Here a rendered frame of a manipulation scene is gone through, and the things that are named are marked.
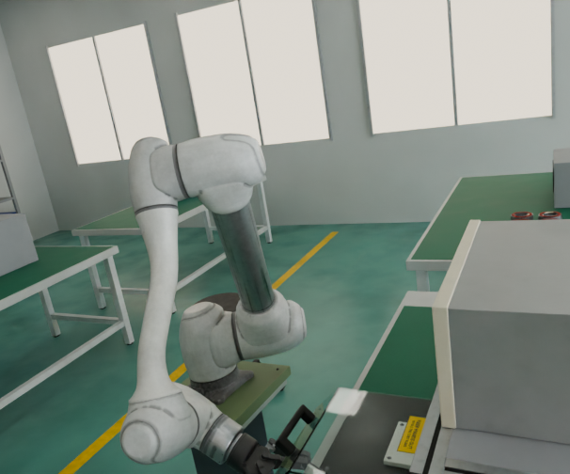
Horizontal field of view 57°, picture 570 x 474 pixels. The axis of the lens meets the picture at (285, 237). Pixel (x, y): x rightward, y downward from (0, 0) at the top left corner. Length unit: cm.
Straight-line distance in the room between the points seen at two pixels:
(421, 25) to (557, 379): 501
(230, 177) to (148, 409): 53
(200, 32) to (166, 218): 549
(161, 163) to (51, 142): 734
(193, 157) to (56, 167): 742
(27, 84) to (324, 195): 471
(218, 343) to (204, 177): 59
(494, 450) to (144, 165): 90
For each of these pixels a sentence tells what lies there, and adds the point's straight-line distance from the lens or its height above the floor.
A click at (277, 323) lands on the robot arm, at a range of 156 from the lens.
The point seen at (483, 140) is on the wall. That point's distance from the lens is 562.
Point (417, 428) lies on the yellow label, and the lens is 98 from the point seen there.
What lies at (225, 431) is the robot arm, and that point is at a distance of 118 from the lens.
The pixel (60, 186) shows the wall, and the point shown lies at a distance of 865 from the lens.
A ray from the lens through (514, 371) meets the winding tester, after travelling 83.
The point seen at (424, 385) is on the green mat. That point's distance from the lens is 166.
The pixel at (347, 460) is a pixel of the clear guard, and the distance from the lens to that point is 93.
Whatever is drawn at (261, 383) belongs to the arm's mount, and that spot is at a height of 78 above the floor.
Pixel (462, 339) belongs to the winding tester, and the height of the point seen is 127.
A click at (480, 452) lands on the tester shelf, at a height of 111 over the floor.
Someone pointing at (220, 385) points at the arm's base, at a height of 81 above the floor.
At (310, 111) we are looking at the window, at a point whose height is 131.
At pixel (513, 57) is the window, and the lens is 554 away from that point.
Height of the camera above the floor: 166
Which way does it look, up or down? 16 degrees down
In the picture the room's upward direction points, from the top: 9 degrees counter-clockwise
